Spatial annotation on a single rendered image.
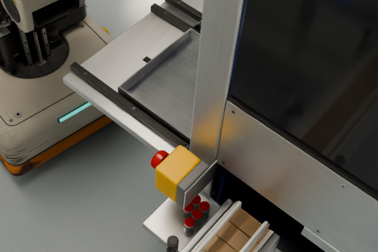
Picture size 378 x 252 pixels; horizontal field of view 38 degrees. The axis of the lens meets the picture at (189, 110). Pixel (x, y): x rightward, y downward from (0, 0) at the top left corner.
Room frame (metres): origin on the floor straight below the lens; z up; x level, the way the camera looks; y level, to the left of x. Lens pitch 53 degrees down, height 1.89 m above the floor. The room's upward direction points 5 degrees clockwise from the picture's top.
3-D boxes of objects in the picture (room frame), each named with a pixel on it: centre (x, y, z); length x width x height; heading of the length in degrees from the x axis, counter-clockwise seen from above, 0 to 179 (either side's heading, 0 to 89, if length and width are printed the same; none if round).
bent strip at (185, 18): (1.06, 0.03, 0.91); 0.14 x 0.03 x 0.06; 54
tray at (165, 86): (0.80, -0.05, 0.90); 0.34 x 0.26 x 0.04; 54
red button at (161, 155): (0.55, 0.04, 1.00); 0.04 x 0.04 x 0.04; 54
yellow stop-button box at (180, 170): (0.53, 0.01, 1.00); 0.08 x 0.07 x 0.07; 54
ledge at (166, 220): (0.49, -0.02, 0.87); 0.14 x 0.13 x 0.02; 54
